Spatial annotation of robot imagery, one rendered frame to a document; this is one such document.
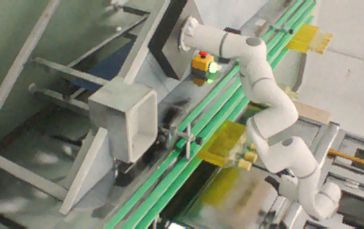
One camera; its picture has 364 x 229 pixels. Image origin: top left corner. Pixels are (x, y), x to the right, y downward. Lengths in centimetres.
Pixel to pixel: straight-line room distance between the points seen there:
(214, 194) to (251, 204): 15
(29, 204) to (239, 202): 83
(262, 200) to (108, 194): 63
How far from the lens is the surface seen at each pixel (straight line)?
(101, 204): 162
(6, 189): 205
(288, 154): 149
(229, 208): 186
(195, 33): 176
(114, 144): 166
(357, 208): 205
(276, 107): 150
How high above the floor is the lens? 157
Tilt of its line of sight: 22 degrees down
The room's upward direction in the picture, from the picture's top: 109 degrees clockwise
